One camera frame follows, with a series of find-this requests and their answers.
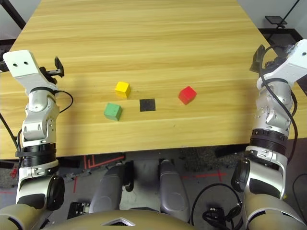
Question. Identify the small red floor object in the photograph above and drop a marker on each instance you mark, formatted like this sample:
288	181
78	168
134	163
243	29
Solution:
14	173

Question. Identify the black mat with red lines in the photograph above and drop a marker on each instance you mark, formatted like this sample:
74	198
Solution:
103	160

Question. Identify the red tape strip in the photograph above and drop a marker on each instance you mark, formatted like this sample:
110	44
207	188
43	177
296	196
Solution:
75	185

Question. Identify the yellow wooden block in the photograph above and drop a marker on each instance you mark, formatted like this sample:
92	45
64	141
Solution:
122	88

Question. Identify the grey robot right leg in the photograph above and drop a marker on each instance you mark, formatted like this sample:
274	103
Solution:
172	189

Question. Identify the olive robot torso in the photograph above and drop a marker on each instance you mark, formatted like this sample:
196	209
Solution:
96	222

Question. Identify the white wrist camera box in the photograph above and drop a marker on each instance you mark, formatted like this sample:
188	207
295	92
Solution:
292	64
21	65

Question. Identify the grey robot leg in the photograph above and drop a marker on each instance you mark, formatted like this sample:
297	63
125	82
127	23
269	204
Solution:
172	189
106	189

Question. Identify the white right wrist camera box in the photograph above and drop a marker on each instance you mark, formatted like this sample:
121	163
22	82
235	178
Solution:
292	64

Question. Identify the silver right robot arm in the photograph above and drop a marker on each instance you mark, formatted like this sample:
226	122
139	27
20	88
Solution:
268	115

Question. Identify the red wooden block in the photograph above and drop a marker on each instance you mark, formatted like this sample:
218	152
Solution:
187	95

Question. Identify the black stand with plate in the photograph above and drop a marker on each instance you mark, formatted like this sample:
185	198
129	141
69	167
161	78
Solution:
275	19

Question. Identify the grey robot left leg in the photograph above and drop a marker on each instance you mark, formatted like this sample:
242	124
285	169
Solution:
106	189

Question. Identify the black floor box with screws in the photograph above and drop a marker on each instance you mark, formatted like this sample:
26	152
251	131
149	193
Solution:
78	210

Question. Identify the black metal frame bar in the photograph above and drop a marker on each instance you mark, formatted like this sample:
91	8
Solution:
14	14

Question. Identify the black square tape marker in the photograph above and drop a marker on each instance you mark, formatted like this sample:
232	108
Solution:
147	105

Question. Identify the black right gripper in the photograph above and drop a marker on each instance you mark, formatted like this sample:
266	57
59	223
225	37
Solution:
273	63

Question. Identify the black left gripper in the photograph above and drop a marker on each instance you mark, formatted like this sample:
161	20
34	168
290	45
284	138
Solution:
49	75

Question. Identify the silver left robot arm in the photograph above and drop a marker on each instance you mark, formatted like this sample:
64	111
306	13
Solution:
38	119

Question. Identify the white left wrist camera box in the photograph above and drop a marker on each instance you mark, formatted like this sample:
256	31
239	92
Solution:
21	65

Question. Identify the green wooden block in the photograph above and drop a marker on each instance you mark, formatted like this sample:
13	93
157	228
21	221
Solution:
112	111

